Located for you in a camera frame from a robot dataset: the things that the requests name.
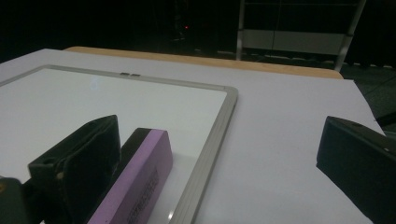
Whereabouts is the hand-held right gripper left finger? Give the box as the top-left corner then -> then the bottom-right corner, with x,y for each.
27,114 -> 122,224

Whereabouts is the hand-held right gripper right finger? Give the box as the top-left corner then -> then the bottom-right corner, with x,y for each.
316,115 -> 396,224

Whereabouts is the purple whiteboard eraser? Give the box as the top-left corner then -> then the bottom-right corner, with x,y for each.
87,127 -> 174,224

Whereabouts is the whiteboard with grey frame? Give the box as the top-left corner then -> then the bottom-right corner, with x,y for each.
0,63 -> 239,224

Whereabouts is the white table cover sheet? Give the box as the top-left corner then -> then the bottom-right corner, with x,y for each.
0,48 -> 386,224

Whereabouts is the grey metal rack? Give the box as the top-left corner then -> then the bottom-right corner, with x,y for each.
235,0 -> 368,73

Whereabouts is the dark device with red light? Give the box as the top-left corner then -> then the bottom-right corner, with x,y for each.
174,22 -> 191,43

